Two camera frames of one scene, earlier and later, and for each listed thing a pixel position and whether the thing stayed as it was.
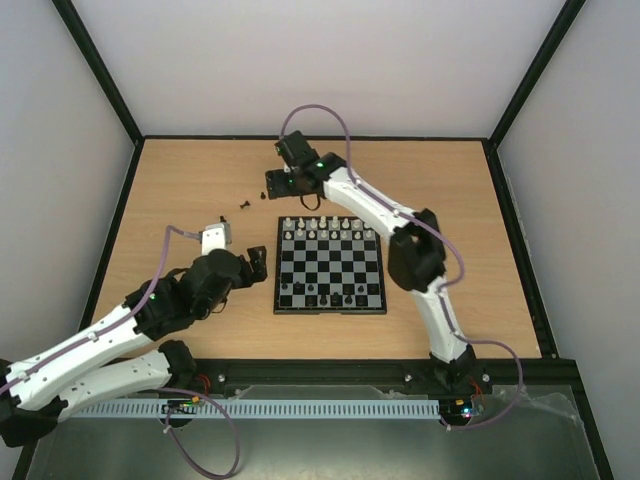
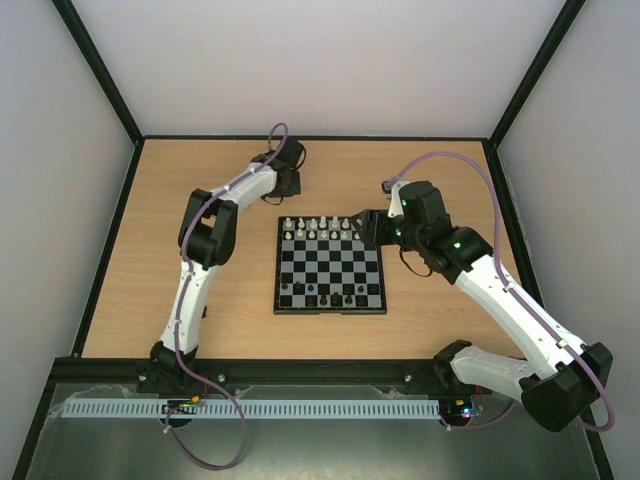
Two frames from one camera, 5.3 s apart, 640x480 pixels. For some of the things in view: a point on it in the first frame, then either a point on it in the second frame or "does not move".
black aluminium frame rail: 221,377 does not move
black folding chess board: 328,265 does not move
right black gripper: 273,184 to 376,227
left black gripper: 259,267 to 296,188
